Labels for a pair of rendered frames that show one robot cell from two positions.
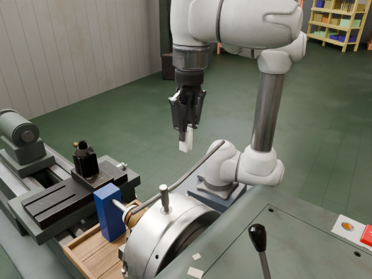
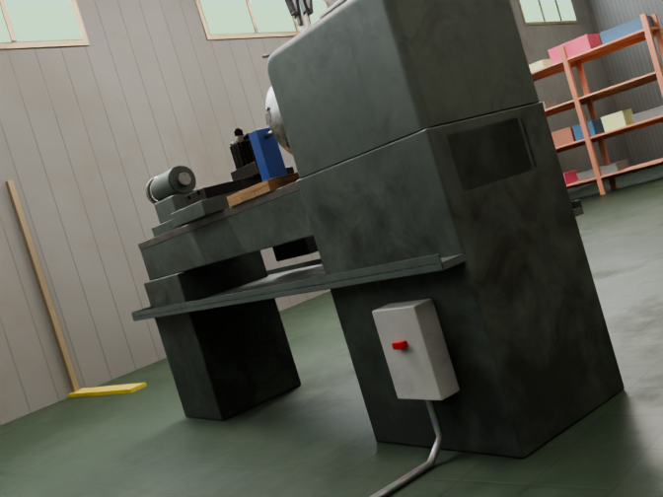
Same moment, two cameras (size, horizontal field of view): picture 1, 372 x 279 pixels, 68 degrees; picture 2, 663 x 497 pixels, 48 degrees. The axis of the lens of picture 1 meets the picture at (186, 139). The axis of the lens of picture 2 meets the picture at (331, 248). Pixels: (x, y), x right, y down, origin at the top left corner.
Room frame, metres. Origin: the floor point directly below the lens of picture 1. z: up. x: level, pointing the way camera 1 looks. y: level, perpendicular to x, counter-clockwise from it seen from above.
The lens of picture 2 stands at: (-1.89, -0.43, 0.72)
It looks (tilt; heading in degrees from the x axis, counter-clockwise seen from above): 2 degrees down; 12
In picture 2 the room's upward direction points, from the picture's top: 17 degrees counter-clockwise
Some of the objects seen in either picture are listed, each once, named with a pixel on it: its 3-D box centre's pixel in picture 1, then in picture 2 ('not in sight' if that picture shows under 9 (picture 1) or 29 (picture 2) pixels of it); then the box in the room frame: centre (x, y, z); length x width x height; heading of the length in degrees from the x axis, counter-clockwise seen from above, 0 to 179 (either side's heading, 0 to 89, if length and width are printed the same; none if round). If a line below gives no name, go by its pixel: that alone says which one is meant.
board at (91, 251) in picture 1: (124, 242); (287, 183); (0.76, 0.24, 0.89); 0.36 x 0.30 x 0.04; 138
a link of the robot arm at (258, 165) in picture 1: (269, 116); not in sight; (1.15, -0.38, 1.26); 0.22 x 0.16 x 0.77; 69
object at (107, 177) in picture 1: (92, 177); (254, 171); (1.04, 0.43, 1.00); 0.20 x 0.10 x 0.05; 48
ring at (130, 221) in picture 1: (141, 222); not in sight; (0.68, 0.15, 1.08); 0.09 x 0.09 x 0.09; 48
